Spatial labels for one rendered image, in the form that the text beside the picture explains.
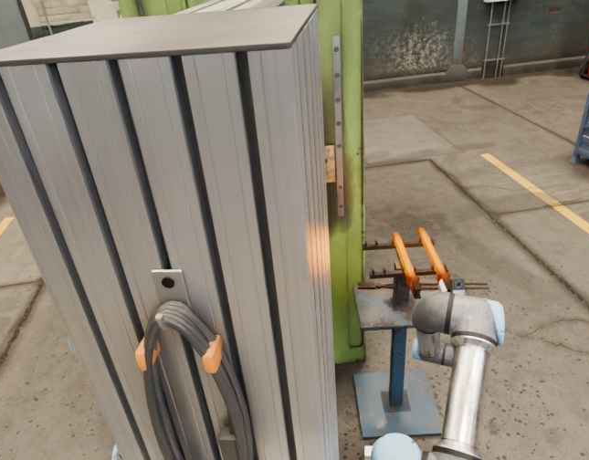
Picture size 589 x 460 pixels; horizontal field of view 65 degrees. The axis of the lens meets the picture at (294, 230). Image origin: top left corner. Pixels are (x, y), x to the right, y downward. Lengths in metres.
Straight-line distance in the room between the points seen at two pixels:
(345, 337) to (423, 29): 6.40
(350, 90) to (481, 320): 1.10
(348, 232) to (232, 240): 1.90
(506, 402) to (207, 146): 2.55
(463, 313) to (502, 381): 1.57
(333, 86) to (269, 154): 1.65
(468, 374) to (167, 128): 1.07
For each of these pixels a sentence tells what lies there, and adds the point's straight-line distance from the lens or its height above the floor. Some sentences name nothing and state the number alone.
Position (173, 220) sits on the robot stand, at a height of 1.90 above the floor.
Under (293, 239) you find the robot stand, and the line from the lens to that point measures 0.37.
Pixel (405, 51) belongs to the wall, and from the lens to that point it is 8.29.
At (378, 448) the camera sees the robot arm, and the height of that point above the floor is 1.04.
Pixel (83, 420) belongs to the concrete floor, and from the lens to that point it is 2.94.
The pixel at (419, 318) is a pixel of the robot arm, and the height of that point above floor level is 1.16.
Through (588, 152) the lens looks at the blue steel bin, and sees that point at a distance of 5.52.
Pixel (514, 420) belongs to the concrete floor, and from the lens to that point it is 2.73.
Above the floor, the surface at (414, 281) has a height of 0.97.
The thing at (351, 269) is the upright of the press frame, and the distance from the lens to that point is 2.40.
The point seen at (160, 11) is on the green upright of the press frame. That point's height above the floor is 1.94.
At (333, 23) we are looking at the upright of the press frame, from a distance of 1.94.
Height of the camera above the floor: 2.08
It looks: 31 degrees down
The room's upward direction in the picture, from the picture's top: 5 degrees counter-clockwise
